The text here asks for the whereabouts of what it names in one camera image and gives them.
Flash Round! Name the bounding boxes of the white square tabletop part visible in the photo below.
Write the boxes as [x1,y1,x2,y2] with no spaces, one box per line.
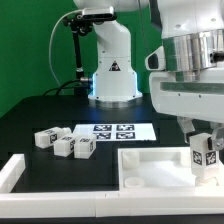
[118,147,213,190]

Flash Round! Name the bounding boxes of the white front fence bar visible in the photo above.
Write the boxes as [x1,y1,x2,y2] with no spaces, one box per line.
[0,187,224,218]

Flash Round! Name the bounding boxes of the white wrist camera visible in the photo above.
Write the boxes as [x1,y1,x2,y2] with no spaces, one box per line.
[145,46,166,71]

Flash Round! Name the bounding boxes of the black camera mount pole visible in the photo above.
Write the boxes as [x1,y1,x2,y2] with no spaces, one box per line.
[63,14,93,96]

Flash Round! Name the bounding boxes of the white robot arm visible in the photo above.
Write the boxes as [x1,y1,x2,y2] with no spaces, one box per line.
[73,0,224,150]

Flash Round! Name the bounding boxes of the grey cable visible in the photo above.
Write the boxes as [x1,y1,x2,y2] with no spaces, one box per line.
[48,9,83,87]

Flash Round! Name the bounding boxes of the white left fence bar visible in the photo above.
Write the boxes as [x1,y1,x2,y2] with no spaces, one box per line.
[0,154,26,194]

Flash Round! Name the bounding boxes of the paper sheet with tags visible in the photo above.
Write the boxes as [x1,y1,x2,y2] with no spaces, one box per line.
[74,123,156,141]

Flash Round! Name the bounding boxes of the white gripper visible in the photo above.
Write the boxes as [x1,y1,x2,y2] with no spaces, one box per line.
[149,71,224,151]

